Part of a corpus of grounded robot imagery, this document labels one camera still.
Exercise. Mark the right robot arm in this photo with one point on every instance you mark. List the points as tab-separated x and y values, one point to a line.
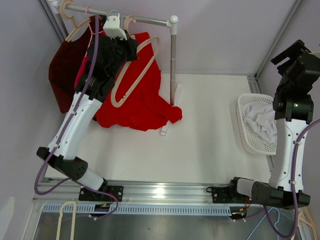
294	109

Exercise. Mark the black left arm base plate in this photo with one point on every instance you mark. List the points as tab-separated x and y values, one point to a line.
116	191

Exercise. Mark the red t shirt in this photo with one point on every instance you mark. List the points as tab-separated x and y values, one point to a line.
134	101

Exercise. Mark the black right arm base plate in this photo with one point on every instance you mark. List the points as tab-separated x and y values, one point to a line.
227	195

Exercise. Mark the aluminium frame rail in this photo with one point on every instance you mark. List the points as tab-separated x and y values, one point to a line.
134	192

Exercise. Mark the aluminium corner frame post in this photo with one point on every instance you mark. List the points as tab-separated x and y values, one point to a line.
284	27

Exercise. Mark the beige hanger bottom right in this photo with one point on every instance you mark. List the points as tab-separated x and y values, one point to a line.
306	226

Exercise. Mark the white perforated plastic basket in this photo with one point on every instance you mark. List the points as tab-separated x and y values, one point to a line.
250	142

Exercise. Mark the silver clothes rack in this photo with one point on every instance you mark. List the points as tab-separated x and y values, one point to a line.
58	7

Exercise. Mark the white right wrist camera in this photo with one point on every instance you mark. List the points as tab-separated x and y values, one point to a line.
316	53

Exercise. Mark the dark maroon t shirt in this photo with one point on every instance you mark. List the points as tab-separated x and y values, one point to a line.
64	67

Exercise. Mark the white t shirt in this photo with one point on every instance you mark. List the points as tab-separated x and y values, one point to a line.
259	118

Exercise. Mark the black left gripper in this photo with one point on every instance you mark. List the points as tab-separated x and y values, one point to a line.
131	44

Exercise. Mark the magenta pink t shirt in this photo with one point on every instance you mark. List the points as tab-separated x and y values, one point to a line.
81	70

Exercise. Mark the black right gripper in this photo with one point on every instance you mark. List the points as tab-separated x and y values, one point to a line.
293	52

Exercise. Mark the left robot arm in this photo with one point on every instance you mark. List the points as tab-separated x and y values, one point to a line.
104	60

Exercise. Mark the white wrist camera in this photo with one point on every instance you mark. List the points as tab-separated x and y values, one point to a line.
316	53
112	27

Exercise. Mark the white slotted cable duct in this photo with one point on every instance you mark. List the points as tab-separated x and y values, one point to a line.
147	209

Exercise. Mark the pink thin hanger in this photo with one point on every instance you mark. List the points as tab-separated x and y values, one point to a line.
90	27

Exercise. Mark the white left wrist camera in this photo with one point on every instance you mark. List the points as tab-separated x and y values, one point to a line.
112	27

